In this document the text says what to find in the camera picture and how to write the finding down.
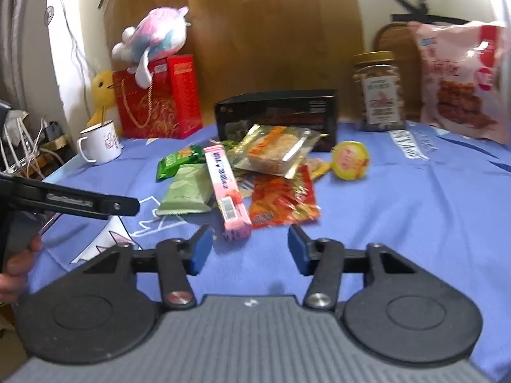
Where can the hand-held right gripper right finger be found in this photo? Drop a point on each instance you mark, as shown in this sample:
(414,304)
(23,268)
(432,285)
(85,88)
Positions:
(298,252)

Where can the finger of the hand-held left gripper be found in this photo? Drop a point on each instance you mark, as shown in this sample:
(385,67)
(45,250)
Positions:
(80,200)

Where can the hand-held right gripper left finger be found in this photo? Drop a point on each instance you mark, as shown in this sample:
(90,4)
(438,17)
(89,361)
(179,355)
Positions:
(201,251)

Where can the red orange snack packet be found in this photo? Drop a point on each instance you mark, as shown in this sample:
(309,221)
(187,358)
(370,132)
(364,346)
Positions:
(279,199)

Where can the light green snack packet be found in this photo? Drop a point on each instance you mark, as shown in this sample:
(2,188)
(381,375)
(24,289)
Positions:
(187,191)

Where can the dark green snack packet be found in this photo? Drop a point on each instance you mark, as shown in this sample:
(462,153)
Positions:
(175,163)

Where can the clear cake packet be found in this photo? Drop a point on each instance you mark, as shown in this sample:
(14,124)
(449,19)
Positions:
(275,151)

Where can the black cardboard box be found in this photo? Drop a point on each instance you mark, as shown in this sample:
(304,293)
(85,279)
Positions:
(279,103)

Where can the person's left hand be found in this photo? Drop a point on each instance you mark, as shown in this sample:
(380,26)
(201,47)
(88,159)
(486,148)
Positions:
(16,263)

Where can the white enamel mug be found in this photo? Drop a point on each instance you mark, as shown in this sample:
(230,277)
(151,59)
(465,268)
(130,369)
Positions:
(102,143)

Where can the long pink snack box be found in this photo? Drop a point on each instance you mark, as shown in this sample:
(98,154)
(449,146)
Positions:
(227,191)

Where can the black power adapter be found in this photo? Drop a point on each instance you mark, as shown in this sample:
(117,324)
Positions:
(52,131)

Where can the blue printed blanket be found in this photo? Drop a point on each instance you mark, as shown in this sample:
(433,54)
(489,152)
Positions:
(399,215)

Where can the yellow plush duck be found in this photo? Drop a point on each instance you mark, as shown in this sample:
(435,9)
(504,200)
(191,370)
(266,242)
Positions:
(102,87)

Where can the red gift bag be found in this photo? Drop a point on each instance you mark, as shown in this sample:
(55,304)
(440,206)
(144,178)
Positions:
(159,103)

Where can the clear nut jar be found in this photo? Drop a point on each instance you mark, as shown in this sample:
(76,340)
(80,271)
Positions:
(379,99)

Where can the grey curtain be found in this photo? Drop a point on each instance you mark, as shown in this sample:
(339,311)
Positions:
(20,28)

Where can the pastel plush toy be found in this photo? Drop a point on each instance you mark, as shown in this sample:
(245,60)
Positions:
(155,36)

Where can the large wooden board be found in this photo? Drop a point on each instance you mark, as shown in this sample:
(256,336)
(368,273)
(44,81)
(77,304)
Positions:
(259,28)

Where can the round wooden tray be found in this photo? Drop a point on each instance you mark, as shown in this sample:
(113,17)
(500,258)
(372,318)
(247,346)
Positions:
(399,48)

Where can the large pink snack bag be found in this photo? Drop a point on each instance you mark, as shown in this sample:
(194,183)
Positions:
(451,68)

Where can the long black tape strip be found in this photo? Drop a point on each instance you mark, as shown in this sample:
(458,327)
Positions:
(429,18)

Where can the crossed black tape strip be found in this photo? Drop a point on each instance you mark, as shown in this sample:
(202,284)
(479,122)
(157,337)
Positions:
(408,4)

